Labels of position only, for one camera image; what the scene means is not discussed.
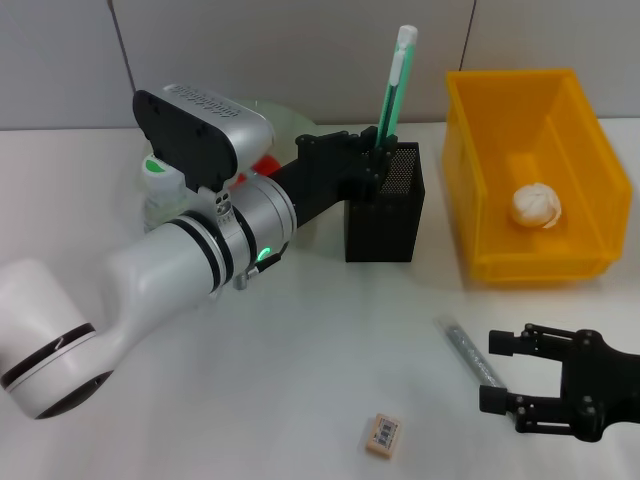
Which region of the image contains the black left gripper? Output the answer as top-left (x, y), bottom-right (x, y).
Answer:
top-left (267, 124), bottom-right (400, 229)

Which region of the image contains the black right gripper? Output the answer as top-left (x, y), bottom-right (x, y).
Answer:
top-left (478, 323), bottom-right (640, 444)

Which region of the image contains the green utility knife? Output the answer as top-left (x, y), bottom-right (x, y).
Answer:
top-left (373, 24), bottom-right (419, 151)

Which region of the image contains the orange fruit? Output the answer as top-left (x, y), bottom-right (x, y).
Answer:
top-left (237, 154), bottom-right (284, 186)

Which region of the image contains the beige eraser with barcode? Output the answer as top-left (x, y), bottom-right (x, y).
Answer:
top-left (364, 412), bottom-right (404, 456)

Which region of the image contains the white paper ball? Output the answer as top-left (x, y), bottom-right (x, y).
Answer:
top-left (510, 182), bottom-right (564, 230)

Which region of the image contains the water bottle with green label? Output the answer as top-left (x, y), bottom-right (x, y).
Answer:
top-left (139, 152), bottom-right (191, 234)

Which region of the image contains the silver marker pen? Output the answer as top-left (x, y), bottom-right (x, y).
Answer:
top-left (437, 317), bottom-right (506, 389)

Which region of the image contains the black mesh pen holder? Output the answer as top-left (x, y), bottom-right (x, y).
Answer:
top-left (343, 141), bottom-right (427, 263)

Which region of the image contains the green glass fruit plate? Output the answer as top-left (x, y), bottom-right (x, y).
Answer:
top-left (134, 97), bottom-right (346, 251)

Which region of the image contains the yellow plastic bin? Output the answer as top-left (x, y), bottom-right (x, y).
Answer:
top-left (441, 68), bottom-right (634, 287)

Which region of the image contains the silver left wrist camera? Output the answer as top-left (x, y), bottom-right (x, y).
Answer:
top-left (132, 83), bottom-right (275, 194)

